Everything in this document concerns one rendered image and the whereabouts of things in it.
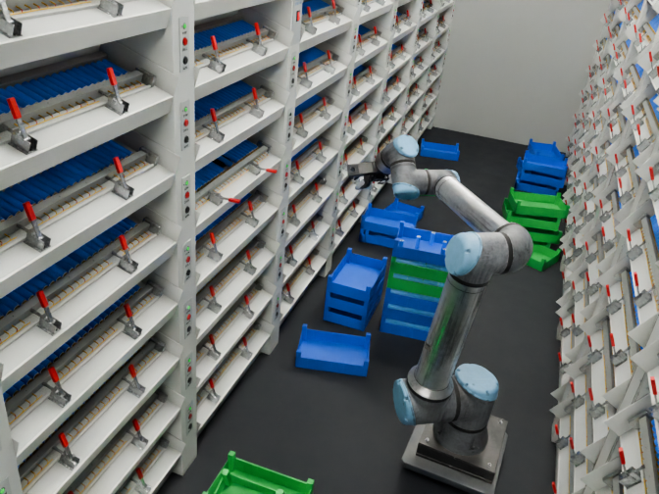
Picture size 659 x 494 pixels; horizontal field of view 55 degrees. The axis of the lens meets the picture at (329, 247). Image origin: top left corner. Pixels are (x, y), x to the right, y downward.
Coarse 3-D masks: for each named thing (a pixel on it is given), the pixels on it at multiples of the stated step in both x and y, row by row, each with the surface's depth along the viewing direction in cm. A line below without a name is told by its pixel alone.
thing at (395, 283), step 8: (392, 272) 275; (392, 280) 276; (400, 280) 275; (408, 280) 275; (392, 288) 278; (400, 288) 277; (408, 288) 276; (416, 288) 275; (424, 288) 275; (432, 288) 274; (440, 288) 273; (432, 296) 275
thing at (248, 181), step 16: (256, 144) 226; (272, 144) 224; (272, 160) 221; (240, 176) 204; (256, 176) 208; (224, 192) 193; (240, 192) 198; (208, 208) 184; (224, 208) 190; (208, 224) 184
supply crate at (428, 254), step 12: (408, 228) 285; (396, 240) 267; (408, 240) 284; (444, 240) 284; (396, 252) 270; (408, 252) 268; (420, 252) 267; (432, 252) 266; (432, 264) 268; (444, 264) 267
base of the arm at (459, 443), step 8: (440, 424) 217; (448, 424) 214; (440, 432) 218; (448, 432) 214; (456, 432) 212; (464, 432) 211; (472, 432) 211; (480, 432) 212; (440, 440) 216; (448, 440) 214; (456, 440) 212; (464, 440) 212; (472, 440) 212; (480, 440) 213; (448, 448) 214; (456, 448) 213; (464, 448) 212; (472, 448) 214; (480, 448) 214
